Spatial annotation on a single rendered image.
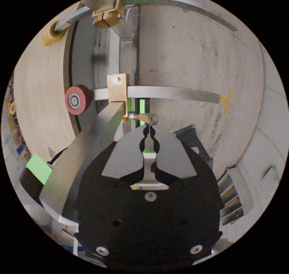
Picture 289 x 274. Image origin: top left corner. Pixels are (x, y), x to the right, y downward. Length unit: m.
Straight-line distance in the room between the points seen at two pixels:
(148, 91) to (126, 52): 0.23
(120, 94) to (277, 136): 2.60
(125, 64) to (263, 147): 2.71
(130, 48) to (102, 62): 0.17
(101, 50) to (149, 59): 0.67
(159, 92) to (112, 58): 0.34
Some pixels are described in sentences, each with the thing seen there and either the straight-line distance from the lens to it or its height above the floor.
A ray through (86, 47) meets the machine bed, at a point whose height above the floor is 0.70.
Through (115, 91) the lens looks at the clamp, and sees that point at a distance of 0.27.
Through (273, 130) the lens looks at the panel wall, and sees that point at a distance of 2.59.
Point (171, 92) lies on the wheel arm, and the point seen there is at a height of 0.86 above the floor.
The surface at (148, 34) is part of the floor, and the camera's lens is 1.23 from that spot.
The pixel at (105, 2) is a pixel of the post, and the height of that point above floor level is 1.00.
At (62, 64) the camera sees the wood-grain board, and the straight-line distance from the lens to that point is 0.33.
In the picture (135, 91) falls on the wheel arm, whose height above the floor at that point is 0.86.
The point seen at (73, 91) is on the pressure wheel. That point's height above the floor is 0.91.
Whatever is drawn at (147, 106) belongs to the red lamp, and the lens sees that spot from 0.44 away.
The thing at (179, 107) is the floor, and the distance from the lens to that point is 1.23.
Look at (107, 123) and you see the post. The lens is 0.16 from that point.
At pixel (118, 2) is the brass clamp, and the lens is 0.23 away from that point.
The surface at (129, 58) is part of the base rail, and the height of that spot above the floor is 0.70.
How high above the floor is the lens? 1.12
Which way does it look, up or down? 60 degrees down
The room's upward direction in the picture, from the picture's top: 178 degrees counter-clockwise
